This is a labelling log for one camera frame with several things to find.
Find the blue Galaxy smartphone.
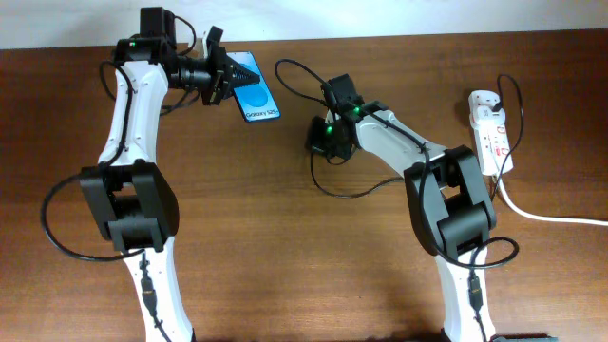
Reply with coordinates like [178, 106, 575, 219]
[228, 51, 280, 124]

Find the black USB charging cable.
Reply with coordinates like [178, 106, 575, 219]
[309, 146, 408, 200]

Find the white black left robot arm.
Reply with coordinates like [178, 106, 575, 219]
[80, 7, 261, 341]

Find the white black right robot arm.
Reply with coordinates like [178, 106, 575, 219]
[308, 74, 497, 341]

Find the white charger plug adapter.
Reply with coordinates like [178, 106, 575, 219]
[471, 106, 505, 130]

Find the white power strip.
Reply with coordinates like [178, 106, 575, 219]
[468, 90, 513, 176]

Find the white power strip cord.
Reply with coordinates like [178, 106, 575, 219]
[493, 156, 608, 228]

